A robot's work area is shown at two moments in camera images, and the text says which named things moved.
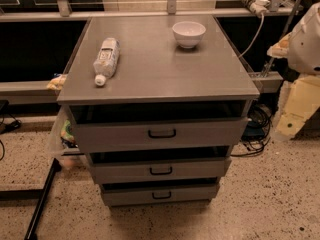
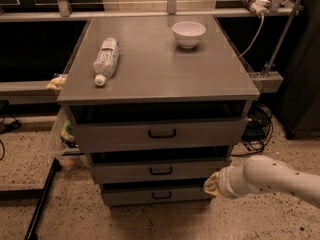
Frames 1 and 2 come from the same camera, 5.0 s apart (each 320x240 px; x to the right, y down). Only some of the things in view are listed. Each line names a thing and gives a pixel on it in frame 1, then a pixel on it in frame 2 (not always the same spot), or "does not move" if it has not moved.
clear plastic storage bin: [62, 144] does not move
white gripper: [306, 47] → [225, 184]
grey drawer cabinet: [157, 103] does not move
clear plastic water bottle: [106, 63] does not move
